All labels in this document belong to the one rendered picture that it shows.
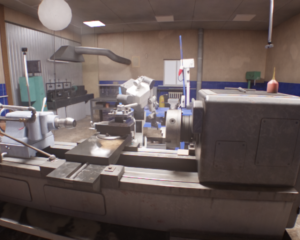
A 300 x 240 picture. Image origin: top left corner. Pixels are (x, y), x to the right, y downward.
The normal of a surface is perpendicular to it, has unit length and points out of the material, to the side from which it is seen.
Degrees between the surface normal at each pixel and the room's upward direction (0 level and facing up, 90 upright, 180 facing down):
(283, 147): 90
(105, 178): 90
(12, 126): 75
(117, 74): 90
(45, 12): 112
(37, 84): 90
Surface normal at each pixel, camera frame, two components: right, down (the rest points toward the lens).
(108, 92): -0.18, 0.22
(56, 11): 0.49, 0.53
